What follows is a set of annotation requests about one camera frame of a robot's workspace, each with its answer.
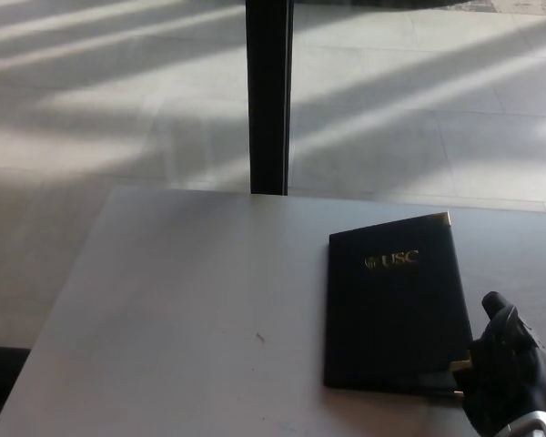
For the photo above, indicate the black USC diary gold corners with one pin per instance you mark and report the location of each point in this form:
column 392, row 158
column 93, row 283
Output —
column 391, row 318

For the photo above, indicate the black window pillar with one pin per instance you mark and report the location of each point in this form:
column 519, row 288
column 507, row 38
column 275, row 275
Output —
column 268, row 100

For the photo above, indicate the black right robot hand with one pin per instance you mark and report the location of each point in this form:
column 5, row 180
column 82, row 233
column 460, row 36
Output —
column 509, row 373

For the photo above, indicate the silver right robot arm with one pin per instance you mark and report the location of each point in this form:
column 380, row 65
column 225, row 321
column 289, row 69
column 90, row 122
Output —
column 537, row 423

